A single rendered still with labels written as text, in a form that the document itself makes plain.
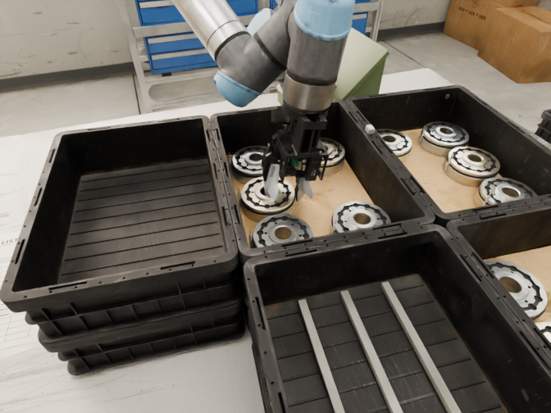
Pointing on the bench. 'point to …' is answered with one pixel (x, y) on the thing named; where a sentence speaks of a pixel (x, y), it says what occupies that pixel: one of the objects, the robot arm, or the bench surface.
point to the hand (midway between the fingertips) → (284, 193)
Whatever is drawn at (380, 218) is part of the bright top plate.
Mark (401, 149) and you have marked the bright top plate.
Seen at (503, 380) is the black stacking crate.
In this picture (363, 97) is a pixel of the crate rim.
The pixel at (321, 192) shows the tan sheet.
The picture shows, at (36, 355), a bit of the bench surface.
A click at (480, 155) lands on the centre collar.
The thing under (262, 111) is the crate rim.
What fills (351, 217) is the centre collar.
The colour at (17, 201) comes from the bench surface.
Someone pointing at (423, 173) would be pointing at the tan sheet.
